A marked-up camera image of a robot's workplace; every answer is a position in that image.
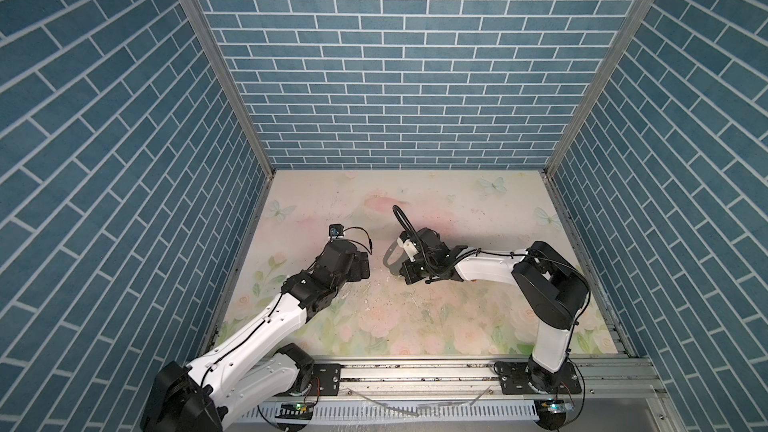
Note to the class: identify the aluminium corner post right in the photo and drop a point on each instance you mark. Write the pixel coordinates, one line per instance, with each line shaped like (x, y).
(619, 45)

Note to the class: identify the aluminium corner post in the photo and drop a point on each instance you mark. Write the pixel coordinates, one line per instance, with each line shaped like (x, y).
(619, 45)
(210, 47)

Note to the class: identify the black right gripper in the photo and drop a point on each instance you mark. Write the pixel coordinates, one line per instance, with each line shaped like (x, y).
(408, 276)

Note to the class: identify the aluminium corner post left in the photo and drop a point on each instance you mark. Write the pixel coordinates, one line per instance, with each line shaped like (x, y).
(210, 47)

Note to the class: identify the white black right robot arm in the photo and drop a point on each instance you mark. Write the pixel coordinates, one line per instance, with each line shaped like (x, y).
(556, 291)

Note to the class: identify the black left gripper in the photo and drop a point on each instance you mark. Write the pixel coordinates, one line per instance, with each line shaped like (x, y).
(358, 272)

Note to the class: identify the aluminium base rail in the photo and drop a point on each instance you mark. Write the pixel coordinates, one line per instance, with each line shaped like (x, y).
(454, 378)

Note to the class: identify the white slotted cable duct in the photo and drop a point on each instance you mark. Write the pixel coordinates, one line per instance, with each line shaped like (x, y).
(358, 412)

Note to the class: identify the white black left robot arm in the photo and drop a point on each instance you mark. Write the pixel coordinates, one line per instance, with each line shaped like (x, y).
(213, 391)

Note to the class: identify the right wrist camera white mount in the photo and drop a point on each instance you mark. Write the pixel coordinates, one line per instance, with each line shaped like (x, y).
(409, 248)

